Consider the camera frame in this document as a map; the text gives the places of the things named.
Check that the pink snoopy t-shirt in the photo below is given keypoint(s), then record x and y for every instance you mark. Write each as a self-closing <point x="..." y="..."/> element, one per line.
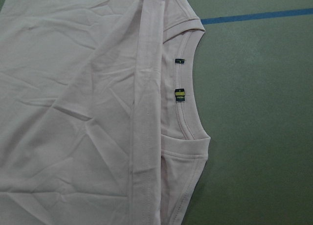
<point x="98" y="120"/>

